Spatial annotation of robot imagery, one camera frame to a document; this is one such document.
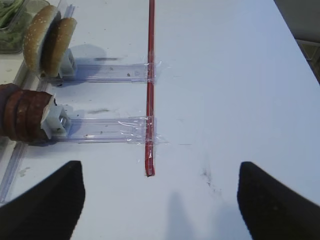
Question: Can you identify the white lower pusher block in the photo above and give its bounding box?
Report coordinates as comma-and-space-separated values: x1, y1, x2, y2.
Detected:
40, 95, 72, 140

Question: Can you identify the white upper pusher block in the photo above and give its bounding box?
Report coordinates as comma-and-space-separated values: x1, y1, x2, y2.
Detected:
58, 48, 77, 79

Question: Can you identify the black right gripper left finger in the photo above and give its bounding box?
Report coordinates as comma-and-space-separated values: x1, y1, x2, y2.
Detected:
0, 160, 86, 240

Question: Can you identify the clear track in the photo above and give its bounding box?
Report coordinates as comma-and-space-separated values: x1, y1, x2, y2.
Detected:
50, 116, 156, 145
42, 63, 157, 85

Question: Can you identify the clear plastic vegetable container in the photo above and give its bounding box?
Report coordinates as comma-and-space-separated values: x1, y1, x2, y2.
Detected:
0, 0, 50, 54

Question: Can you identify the clear lower right track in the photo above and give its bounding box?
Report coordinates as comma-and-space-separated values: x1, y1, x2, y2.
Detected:
50, 116, 156, 145

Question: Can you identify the clear long right rail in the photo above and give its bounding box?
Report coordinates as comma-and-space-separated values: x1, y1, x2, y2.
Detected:
0, 0, 75, 206

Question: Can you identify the plain brown bun half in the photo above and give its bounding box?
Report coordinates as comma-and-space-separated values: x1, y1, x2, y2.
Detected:
41, 17, 77, 78

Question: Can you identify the sesame top bun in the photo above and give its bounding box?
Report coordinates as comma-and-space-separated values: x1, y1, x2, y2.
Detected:
23, 5, 61, 74

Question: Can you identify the white pusher block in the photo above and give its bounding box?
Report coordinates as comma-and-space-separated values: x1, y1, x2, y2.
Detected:
58, 48, 77, 79
40, 95, 72, 140

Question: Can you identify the red plastic rail strip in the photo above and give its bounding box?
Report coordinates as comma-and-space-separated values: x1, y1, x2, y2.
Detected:
144, 0, 156, 177

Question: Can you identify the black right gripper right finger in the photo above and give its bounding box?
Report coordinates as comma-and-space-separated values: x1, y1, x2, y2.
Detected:
237, 161, 320, 240

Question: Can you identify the clear upper right track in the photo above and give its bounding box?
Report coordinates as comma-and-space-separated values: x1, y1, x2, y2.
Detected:
42, 63, 157, 85

